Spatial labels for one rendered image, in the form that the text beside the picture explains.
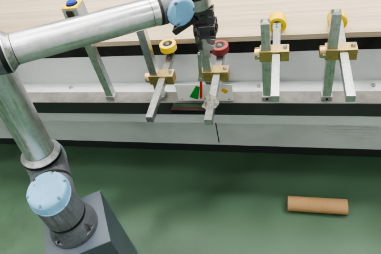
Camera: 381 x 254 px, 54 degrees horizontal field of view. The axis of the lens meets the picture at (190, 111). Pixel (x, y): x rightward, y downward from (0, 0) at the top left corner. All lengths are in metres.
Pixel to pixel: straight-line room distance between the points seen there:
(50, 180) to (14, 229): 1.17
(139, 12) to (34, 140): 0.62
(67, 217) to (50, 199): 0.11
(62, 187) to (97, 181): 1.12
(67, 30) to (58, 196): 0.59
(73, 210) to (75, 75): 0.95
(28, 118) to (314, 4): 1.36
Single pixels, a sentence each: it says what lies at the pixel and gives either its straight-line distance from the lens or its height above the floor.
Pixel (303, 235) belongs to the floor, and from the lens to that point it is 2.11.
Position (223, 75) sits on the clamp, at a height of 0.85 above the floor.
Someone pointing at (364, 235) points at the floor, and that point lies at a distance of 2.16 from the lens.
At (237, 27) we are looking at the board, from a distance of 1.81.
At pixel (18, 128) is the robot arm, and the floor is 1.06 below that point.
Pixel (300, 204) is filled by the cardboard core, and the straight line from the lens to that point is 2.11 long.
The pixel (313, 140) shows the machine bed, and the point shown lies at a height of 0.17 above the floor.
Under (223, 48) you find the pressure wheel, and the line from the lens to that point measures 1.68.
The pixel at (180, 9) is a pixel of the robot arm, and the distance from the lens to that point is 1.12.
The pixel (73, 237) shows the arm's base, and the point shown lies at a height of 0.65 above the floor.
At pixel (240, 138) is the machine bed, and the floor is 0.17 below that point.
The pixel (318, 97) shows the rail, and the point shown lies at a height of 0.70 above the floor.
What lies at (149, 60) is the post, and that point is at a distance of 1.65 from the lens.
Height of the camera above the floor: 1.89
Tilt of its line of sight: 44 degrees down
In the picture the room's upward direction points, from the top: 13 degrees counter-clockwise
